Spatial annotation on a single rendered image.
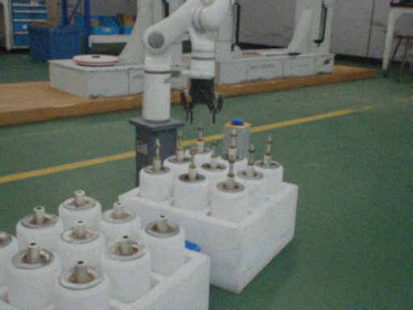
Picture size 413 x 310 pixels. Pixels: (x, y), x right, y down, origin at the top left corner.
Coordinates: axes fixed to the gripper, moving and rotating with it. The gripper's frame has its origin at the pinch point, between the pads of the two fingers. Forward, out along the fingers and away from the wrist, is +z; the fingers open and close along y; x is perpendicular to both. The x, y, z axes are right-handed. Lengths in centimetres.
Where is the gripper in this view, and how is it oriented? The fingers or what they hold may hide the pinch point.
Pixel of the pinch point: (201, 120)
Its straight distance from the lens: 161.3
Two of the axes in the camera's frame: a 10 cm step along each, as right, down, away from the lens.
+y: -9.6, -1.1, 2.5
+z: -0.4, 9.6, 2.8
